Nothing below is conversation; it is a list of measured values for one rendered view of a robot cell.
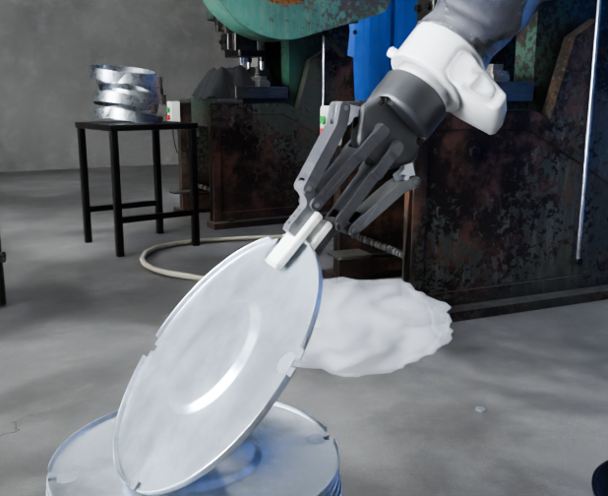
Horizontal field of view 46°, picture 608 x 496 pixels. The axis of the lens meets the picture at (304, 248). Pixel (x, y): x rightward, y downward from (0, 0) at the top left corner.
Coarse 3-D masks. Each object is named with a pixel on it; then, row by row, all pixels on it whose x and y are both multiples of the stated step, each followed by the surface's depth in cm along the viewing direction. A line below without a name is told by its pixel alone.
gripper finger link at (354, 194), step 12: (396, 144) 72; (384, 156) 72; (396, 156) 73; (360, 168) 75; (372, 168) 73; (384, 168) 73; (360, 180) 73; (372, 180) 73; (348, 192) 74; (360, 192) 73; (336, 204) 74; (348, 204) 72; (336, 216) 72; (348, 216) 73; (336, 228) 72
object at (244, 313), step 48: (192, 288) 84; (240, 288) 76; (288, 288) 68; (192, 336) 76; (240, 336) 68; (288, 336) 63; (144, 384) 78; (192, 384) 69; (240, 384) 64; (144, 432) 71; (192, 432) 65; (240, 432) 59; (192, 480) 59
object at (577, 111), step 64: (576, 0) 225; (512, 64) 255; (576, 64) 221; (448, 128) 207; (512, 128) 216; (576, 128) 226; (448, 192) 212; (512, 192) 221; (576, 192) 232; (384, 256) 236; (448, 256) 216; (512, 256) 226; (576, 256) 235
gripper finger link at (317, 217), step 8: (312, 216) 71; (320, 216) 71; (312, 224) 71; (304, 232) 71; (280, 240) 73; (288, 240) 72; (296, 240) 71; (280, 248) 72; (288, 248) 70; (296, 248) 71; (272, 256) 72; (280, 256) 71; (288, 256) 70; (272, 264) 71; (280, 264) 70
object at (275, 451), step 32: (288, 416) 82; (64, 448) 75; (96, 448) 75; (256, 448) 74; (288, 448) 75; (320, 448) 75; (96, 480) 68; (224, 480) 68; (256, 480) 68; (288, 480) 68; (320, 480) 68
